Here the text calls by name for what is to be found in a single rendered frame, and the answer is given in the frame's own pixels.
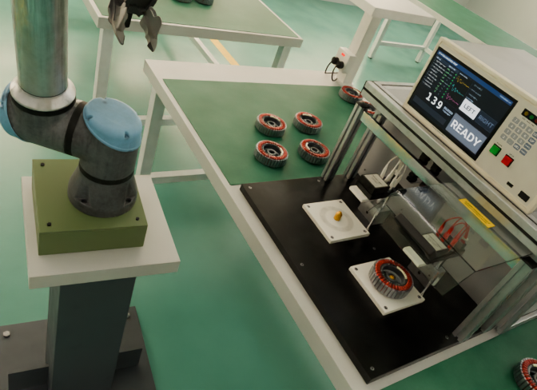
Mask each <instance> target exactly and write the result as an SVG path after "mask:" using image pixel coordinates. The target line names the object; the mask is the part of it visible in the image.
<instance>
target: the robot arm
mask: <svg viewBox="0 0 537 390"><path fill-rule="evenodd" d="M156 2H157V0H110V1H109V4H108V13H109V17H108V21H109V23H110V24H111V25H112V27H113V32H114V33H115V35H116V37H117V40H118V41H119V43H120V44H121V45H123V44H124V41H125V35H124V29H125V28H129V26H130V23H131V19H132V16H133V14H136V15H137V16H138V17H140V16H141V15H144V17H142V19H141V21H140V25H141V28H142V29H143V30H144V31H145V38H146V40H147V42H148V45H147V46H148V48H149V49H150V50H151V51H152V52H154V50H155V49H156V47H157V35H158V33H159V30H160V28H161V25H162V20H161V17H160V16H157V14H156V11H155V9H154V8H153V7H154V5H155V4H156ZM10 4H11V13H12V22H13V30H14V47H15V55H16V63H17V72H18V75H17V76H16V77H15V78H14V79H13V80H12V81H11V82H10V83H9V84H8V85H7V86H6V87H5V89H4V90H3V92H2V96H1V98H0V102H1V105H0V123H1V125H2V128H3V129H4V130H5V131H6V132H7V133H8V134H9V135H11V136H13V137H16V138H18V139H20V140H21V141H24V142H29V143H34V144H36V145H40V146H43V147H46V148H48V149H52V150H55V151H58V152H61V153H65V154H68V155H70V156H73V157H77V158H79V164H78V166H77V168H76V169H75V170H74V172H73V174H72V176H71V177H70V180H69V183H68V189H67V194H68V198H69V200H70V202H71V204H72V205H73V206H74V207H75V208H76V209H78V210H79V211H81V212H83V213H85V214H87V215H90V216H92V217H102V218H108V217H117V216H120V215H122V214H124V213H127V212H128V211H129V210H131V209H132V207H133V206H134V204H135V202H136V199H137V183H136V179H135V176H134V169H135V165H136V160H137V154H138V150H139V146H140V144H141V132H142V123H141V119H140V118H139V117H138V115H137V113H136V112H135V110H134V109H132V108H131V107H130V106H128V105H126V104H125V103H124V102H122V101H118V100H116V99H113V98H109V97H106V98H105V99H103V98H102V97H97V98H94V99H92V100H90V101H88V102H86V101H83V100H80V99H77V98H76V89H75V86H74V84H73V83H72V81H71V80H69V79H68V0H10Z"/></svg>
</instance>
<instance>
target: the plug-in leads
mask: <svg viewBox="0 0 537 390"><path fill-rule="evenodd" d="M396 157H397V156H396ZM396 157H394V158H393V159H395V158H396ZM393 159H391V160H390V161H392V160H393ZM390 161H389V162H390ZM389 162H388V163H387V164H386V166H385V167H384V169H383V171H382V173H381V175H380V176H381V177H382V178H384V175H385V173H386V171H387V167H388V164H389ZM398 165H399V168H398V169H396V167H397V166H398ZM403 167H404V163H403V162H402V161H400V159H399V161H398V163H397V164H396V166H395V167H394V169H393V170H392V171H391V173H390V174H389V175H387V177H386V178H385V179H384V181H385V182H386V183H390V181H391V180H392V182H391V184H390V185H389V186H390V189H389V191H390V192H391V190H392V189H393V188H395V187H396V186H397V184H398V183H399V182H400V180H401V179H402V176H403V175H404V173H405V170H406V168H407V166H406V165H405V169H404V172H403V174H401V175H400V176H398V175H399V174H400V171H401V170H402V168H403Z"/></svg>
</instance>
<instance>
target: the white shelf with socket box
mask: <svg viewBox="0 0 537 390"><path fill-rule="evenodd" d="M349 1H351V2H353V3H354V4H355V5H357V6H358V7H359V8H361V9H362V10H363V11H364V16H363V17H362V19H361V21H360V24H359V26H358V28H357V31H356V33H355V35H354V38H353V40H352V43H351V45H350V46H349V48H346V47H340V48H339V49H338V51H337V54H336V56H335V57H333V58H332V60H331V61H330V62H329V64H328V66H327V67H326V70H325V72H324V73H325V74H332V76H333V74H337V75H336V76H334V80H333V79H332V81H333V82H334V81H336V82H337V83H338V84H340V85H342V86H353V79H354V77H355V76H356V73H357V71H358V69H359V67H360V64H361V62H362V61H363V59H364V55H365V54H366V52H367V50H368V47H369V46H370V43H371V41H372V39H373V37H374V35H375V33H376V30H377V28H378V26H379V24H380V22H381V20H382V18H386V19H391V20H396V21H401V22H410V23H415V24H420V25H425V26H432V25H433V23H434V22H435V20H436V18H435V17H433V16H432V15H430V14H429V13H428V12H426V11H425V10H423V9H421V8H419V7H418V6H417V5H415V4H414V3H412V2H410V1H409V0H349ZM331 63H332V64H333V65H334V66H335V67H334V69H333V71H332V72H327V73H326V71H327V68H328V67H329V65H330V64H331ZM335 68H337V69H338V70H339V72H334V70H335Z"/></svg>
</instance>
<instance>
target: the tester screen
mask: <svg viewBox="0 0 537 390"><path fill-rule="evenodd" d="M428 91H430V92H431V93H433V94H434V95H435V96H437V97H438V99H440V100H441V101H442V102H444V106H443V107H442V109H441V110H440V111H439V110H438V109H437V108H436V107H434V106H433V105H432V104H430V103H429V102H428V101H427V100H425V99H424V98H425V97H426V95H427V93H428ZM415 96H417V97H419V98H420V99H421V100H422V101H424V102H425V103H426V104H427V105H429V106H430V107H431V108H433V109H434V110H435V111H436V112H437V113H438V114H439V115H440V116H442V117H443V118H444V119H446V121H445V123H444V125H442V124H441V123H439V122H438V121H437V120H436V119H435V118H434V117H433V116H432V115H430V114H429V113H428V112H427V111H425V110H424V109H423V108H422V107H420V106H419V105H418V104H417V103H416V102H414V101H413V98H414V97H415ZM465 98H466V99H467V100H468V101H470V102H471V103H472V104H474V105H475V106H477V107H478V108H479V109H481V110H482V111H483V112H484V113H486V114H487V115H488V116H490V117H491V118H492V119H494V120H495V121H497V124H496V125H495V127H496V126H497V125H498V124H499V122H500V120H501V119H502V118H503V116H504V114H505V113H506V112H507V111H508V109H509V108H510V107H511V105H512V103H513V101H511V100H509V99H508V98H507V97H505V96H503V95H502V94H501V93H500V92H498V91H497V90H495V89H494V88H492V87H491V86H489V85H488V84H487V83H486V82H484V81H482V80H481V79H480V78H478V77H476V76H475V75H474V74H473V73H471V72H470V71H468V70H467V69H465V68H464V67H462V66H461V65H460V64H459V63H457V62H455V61H454V60H452V59H451V58H450V57H448V56H447V55H446V54H444V53H443V52H441V51H440V50H439V51H438V53H437V54H436V56H435V58H434V59H433V61H432V63H431V65H430V66H429V68H428V71H427V72H426V74H425V75H424V78H423V79H422V81H421V83H420V84H419V86H418V88H417V90H416V92H415V93H414V95H413V97H412V99H411V101H410V102H411V103H412V104H413V105H414V106H415V107H416V108H417V109H419V110H420V111H421V112H422V113H423V114H425V115H426V116H427V117H428V118H430V119H431V120H432V121H433V122H434V123H436V124H437V125H438V126H439V127H440V128H441V129H442V130H443V131H444V132H446V133H447V134H448V135H449V136H450V137H452V138H453V139H454V140H455V141H457V142H458V143H459V144H460V145H461V146H463V147H464V148H465V149H466V150H467V151H468V152H469V153H470V154H472V155H473V156H475V155H476V154H474V153H473V152H472V151H471V150H470V149H468V148H467V147H466V146H465V145H463V144H462V143H461V142H460V141H458V140H457V139H456V138H455V137H454V136H452V135H451V134H450V133H449V132H448V131H447V130H446V127H447V126H448V124H449V122H450V121H451V119H452V118H453V116H454V115H455V113H457V114H458V115H460V116H461V117H462V118H463V119H464V120H466V121H467V122H468V123H470V124H471V125H472V126H474V127H475V128H476V129H477V130H478V131H480V132H481V133H482V134H483V135H484V136H486V137H487V139H488V137H489V136H490V135H491V133H492V131H493V130H494V129H495V127H494V128H493V130H492V131H491V132H490V133H489V132H487V131H486V130H485V129H484V128H483V127H482V126H481V125H479V124H478V123H476V122H475V121H474V120H472V119H471V118H470V117H469V116H468V115H466V114H465V113H464V112H463V111H461V110H460V109H459V107H460V106H461V104H462V103H463V101H464V99H465ZM487 139H486V140H487ZM486 140H485V141H486ZM483 144H484V143H483ZM482 146H483V145H481V147H482ZM481 147H480V148H481ZM480 148H479V150H480ZM479 150H478V151H477V153H478V152H479Z"/></svg>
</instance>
